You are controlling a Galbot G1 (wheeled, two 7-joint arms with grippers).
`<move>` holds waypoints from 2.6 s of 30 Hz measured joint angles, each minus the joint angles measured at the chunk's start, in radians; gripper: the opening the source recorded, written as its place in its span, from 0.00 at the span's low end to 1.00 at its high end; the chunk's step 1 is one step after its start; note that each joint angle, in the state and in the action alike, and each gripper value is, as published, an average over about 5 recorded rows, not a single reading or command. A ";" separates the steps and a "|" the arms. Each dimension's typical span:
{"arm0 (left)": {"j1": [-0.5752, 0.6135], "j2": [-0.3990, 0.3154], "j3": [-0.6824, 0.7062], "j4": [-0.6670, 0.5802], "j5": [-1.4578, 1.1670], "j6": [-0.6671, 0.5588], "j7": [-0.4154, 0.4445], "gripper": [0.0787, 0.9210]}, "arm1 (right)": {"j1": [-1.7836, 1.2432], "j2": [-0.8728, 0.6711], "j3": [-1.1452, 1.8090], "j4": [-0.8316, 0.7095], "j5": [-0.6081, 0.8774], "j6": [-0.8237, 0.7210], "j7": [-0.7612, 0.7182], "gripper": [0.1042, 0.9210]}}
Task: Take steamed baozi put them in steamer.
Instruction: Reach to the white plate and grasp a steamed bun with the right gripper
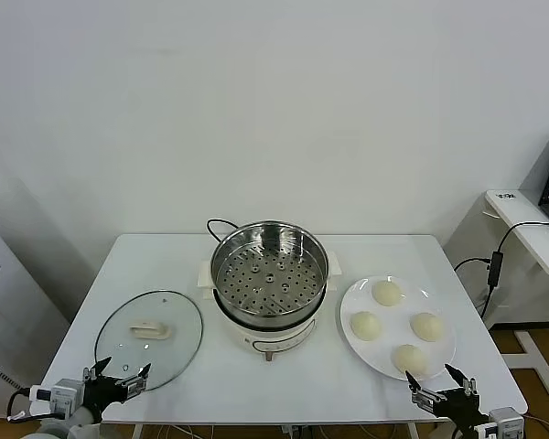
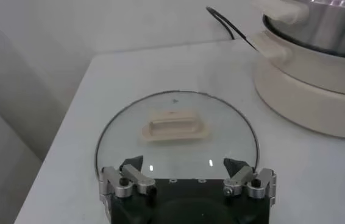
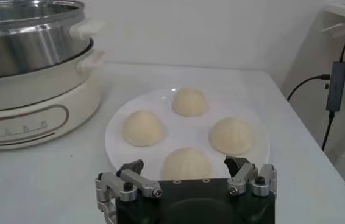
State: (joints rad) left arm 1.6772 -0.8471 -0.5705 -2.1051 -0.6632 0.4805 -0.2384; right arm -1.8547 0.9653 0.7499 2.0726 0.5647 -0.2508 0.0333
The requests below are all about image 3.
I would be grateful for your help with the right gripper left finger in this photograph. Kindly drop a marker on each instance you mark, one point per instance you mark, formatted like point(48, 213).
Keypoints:
point(136, 181)

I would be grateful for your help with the white round plate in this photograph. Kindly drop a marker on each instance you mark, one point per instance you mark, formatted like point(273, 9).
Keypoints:
point(187, 134)

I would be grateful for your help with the cream electric cooker base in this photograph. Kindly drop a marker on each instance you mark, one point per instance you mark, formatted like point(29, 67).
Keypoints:
point(38, 106)

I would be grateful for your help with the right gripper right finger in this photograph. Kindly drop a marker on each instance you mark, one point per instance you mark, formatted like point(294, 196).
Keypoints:
point(242, 178)

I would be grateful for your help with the white side desk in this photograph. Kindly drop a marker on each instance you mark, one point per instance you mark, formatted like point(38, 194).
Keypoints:
point(312, 45)

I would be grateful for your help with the white steamed baozi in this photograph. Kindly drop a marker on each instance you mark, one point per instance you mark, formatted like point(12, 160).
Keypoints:
point(189, 102)
point(232, 135)
point(143, 128)
point(186, 165)

